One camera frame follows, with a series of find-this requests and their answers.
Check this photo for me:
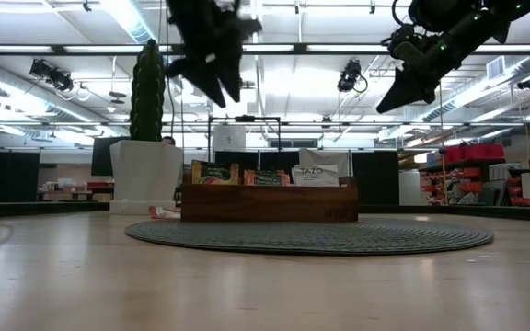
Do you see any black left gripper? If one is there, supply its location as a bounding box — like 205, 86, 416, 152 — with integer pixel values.
164, 0, 264, 109

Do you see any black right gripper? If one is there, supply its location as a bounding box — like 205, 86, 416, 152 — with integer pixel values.
375, 11, 513, 114

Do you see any red fruit tea packet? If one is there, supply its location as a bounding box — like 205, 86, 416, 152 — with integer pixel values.
243, 168, 292, 187

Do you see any wooden tea organizer box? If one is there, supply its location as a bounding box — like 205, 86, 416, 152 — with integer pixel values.
180, 175, 360, 223

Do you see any thin vertical pole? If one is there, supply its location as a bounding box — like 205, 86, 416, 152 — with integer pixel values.
435, 77, 449, 206

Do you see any green cactus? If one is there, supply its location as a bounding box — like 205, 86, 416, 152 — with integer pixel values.
129, 39, 167, 143

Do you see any black partition panel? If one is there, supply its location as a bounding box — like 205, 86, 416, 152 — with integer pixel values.
90, 136, 131, 177
259, 150, 301, 176
351, 150, 400, 207
213, 150, 260, 174
0, 132, 41, 203

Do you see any overhead light bar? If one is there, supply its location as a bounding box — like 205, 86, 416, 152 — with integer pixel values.
0, 42, 530, 56

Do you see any shelf with red bins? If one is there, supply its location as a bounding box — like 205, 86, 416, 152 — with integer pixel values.
419, 143, 530, 207

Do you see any grey round placemat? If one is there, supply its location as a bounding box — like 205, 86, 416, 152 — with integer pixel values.
124, 216, 495, 257

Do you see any black stand frame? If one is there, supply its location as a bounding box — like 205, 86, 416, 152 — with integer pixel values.
207, 114, 282, 153

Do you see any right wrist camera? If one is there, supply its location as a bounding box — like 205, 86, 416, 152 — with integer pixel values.
386, 23, 432, 61

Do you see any hanging black cable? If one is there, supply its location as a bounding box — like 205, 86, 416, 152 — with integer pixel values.
163, 13, 177, 139

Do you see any silver ceiling air duct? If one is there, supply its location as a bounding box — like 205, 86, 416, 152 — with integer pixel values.
377, 54, 530, 142

